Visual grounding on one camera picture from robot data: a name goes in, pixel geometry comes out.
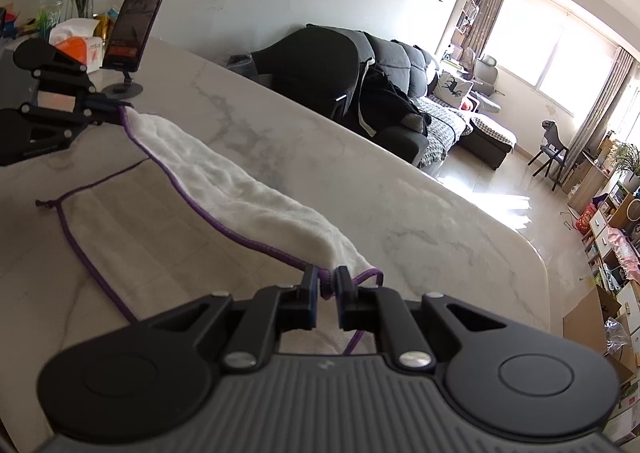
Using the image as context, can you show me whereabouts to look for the green potted plant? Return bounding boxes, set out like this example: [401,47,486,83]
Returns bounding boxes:
[607,142,640,192]

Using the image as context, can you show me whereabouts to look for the grey striped curtain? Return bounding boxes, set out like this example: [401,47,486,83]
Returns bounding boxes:
[562,46,639,185]

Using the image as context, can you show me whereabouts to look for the pink lace cloth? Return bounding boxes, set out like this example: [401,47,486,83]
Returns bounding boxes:
[604,227,640,275]

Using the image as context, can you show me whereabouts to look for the white cushion horse print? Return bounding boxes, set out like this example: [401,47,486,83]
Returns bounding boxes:
[432,72,474,105]

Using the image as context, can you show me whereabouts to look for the bright window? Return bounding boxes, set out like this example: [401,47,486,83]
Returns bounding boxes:
[481,0,624,120]

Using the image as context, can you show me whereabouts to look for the dark grey sofa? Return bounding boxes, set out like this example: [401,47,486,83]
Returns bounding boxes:
[350,30,473,169]

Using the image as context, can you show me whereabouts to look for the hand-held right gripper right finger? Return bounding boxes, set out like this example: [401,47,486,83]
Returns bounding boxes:
[336,265,502,370]

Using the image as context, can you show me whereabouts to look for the white wooden shelf cabinet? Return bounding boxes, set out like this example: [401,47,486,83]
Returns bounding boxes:
[582,180,640,295]

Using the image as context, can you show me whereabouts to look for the orange white tissue box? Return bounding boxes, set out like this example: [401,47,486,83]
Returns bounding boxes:
[48,18,104,74]

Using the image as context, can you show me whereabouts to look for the checkered sofa blanket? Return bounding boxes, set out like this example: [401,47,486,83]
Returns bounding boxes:
[414,97,474,168]

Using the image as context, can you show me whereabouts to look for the brown patterned curtain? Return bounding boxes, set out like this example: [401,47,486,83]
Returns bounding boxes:
[467,0,512,60]

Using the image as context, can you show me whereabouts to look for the open brown cardboard box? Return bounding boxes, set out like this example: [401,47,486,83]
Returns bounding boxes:
[562,285,624,357]

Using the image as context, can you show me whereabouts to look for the white towel purple trim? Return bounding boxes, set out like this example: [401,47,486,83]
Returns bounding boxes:
[35,103,387,359]

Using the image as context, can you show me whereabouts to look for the gold shiny packet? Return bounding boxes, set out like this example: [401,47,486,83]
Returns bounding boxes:
[97,13,121,42]

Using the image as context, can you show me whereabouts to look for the grey ottoman checkered cover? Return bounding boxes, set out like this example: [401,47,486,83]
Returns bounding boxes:
[459,112,519,171]

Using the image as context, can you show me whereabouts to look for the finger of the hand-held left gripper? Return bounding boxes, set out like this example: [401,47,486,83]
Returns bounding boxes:
[20,102,123,160]
[35,61,134,120]

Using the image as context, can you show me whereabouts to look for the dark chair wooden legs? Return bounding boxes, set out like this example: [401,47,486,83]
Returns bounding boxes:
[527,118,569,192]

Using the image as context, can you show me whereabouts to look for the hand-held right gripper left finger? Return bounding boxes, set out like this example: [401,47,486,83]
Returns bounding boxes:
[145,265,321,370]

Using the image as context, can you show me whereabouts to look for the grey recliner chair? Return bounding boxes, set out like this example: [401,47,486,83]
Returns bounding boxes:
[472,55,502,115]

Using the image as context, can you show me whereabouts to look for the black covered chair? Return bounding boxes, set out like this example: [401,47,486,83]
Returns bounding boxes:
[249,24,377,135]

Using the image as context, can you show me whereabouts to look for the grey round phone stand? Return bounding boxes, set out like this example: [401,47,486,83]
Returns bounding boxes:
[102,68,146,98]

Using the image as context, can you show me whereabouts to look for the clear plastic bag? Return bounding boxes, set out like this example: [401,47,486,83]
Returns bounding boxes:
[603,316,627,350]

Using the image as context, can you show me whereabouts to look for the wooden desk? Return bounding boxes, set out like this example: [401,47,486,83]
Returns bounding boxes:
[562,155,609,207]

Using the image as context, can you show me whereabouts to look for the white bookshelf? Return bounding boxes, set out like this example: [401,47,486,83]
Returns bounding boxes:
[447,0,489,65]

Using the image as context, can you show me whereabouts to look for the black bag white strap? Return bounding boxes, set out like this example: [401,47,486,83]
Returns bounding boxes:
[356,66,432,138]

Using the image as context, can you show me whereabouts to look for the white printed carton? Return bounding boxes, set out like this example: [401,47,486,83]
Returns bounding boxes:
[602,378,640,446]

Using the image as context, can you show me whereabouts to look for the black smartphone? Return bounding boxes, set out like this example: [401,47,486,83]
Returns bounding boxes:
[102,0,170,72]

